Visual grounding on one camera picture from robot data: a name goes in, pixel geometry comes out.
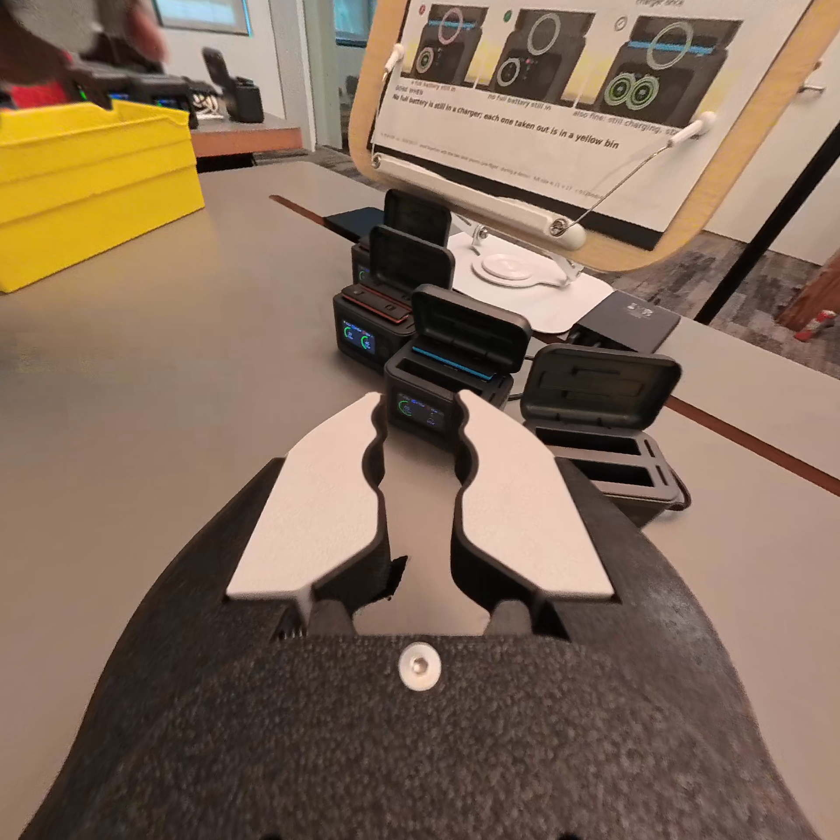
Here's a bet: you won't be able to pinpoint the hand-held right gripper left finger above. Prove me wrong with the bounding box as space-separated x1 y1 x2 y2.
225 392 406 636

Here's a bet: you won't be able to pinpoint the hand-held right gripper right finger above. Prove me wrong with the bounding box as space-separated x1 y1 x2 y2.
451 390 616 634

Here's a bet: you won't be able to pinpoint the black charger case blue battery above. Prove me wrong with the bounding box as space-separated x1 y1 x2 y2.
384 284 532 454

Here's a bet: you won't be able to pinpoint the yellow plastic bin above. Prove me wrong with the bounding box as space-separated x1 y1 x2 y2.
0 98 206 294

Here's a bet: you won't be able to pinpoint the black charger case red batteries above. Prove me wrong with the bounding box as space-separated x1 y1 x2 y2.
332 225 457 380

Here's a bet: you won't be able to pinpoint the empty black charger case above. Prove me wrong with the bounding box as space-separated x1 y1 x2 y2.
521 343 690 526

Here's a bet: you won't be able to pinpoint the black battery blue stripe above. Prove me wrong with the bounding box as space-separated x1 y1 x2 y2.
412 346 494 383

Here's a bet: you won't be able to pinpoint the black battery red stripe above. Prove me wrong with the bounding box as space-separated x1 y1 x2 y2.
343 290 403 326
354 285 413 317

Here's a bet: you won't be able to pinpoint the white stand base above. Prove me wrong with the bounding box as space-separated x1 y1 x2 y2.
448 220 616 333

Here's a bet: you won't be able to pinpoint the black flat box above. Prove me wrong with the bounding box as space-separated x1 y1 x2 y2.
577 292 681 355

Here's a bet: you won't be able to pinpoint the dark blue phone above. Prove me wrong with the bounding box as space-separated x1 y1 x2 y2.
325 206 388 242

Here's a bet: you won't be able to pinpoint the white clamp bar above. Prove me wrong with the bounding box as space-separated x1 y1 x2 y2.
369 151 587 250

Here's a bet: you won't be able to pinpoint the wooden instruction board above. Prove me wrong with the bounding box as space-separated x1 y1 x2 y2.
348 0 840 273

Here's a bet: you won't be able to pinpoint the brown wooden furniture piece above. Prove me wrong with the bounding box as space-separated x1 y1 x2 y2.
777 262 840 332

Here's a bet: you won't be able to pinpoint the black pole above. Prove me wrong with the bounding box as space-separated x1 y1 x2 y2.
696 121 840 322

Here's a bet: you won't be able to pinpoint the wooden side table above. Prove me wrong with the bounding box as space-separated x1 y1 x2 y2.
190 113 303 158

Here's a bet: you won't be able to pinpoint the printed instruction sheet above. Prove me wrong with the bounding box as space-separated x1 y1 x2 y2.
371 0 798 250

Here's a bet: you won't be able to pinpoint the black device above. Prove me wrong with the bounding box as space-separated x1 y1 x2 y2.
202 47 265 123

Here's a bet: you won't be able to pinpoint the wall screen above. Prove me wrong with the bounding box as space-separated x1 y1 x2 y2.
152 0 253 37

